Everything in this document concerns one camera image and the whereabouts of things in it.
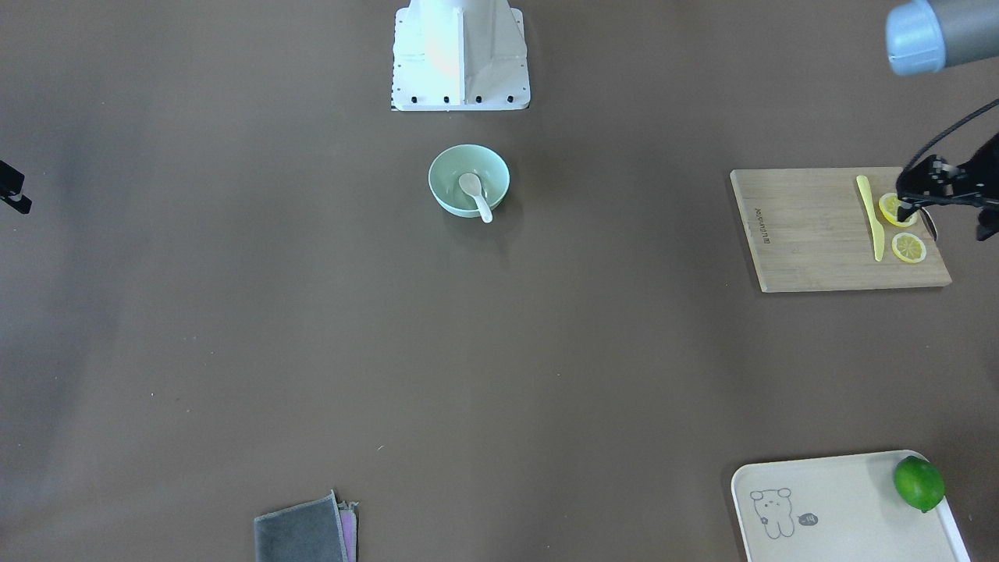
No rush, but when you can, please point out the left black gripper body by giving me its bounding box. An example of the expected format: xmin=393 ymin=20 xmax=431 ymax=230
xmin=926 ymin=135 xmax=998 ymax=241

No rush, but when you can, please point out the white ceramic spoon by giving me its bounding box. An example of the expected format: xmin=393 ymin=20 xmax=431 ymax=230
xmin=459 ymin=173 xmax=493 ymax=223

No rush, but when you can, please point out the green ceramic bowl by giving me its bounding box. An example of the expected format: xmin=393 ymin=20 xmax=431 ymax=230
xmin=428 ymin=144 xmax=510 ymax=218

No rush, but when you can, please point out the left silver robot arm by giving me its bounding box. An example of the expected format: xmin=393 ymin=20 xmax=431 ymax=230
xmin=885 ymin=1 xmax=998 ymax=241

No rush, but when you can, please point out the lemon slice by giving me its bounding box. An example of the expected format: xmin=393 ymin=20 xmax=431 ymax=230
xmin=878 ymin=193 xmax=918 ymax=228
xmin=890 ymin=232 xmax=928 ymax=265

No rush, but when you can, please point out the yellow plastic knife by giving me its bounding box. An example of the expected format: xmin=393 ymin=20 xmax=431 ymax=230
xmin=854 ymin=175 xmax=885 ymax=262

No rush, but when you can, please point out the bamboo cutting board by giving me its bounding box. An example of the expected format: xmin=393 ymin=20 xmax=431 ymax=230
xmin=729 ymin=167 xmax=952 ymax=293

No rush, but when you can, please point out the green lime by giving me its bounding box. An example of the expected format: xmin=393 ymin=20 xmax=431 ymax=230
xmin=893 ymin=455 xmax=946 ymax=513

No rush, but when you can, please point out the cream rabbit tray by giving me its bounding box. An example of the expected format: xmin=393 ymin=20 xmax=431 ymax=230
xmin=731 ymin=450 xmax=969 ymax=561

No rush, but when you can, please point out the grey folded cloth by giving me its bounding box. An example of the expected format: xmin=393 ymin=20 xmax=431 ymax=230
xmin=254 ymin=490 xmax=359 ymax=561

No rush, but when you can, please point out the white pedestal column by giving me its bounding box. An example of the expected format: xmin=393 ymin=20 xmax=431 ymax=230
xmin=390 ymin=1 xmax=531 ymax=112

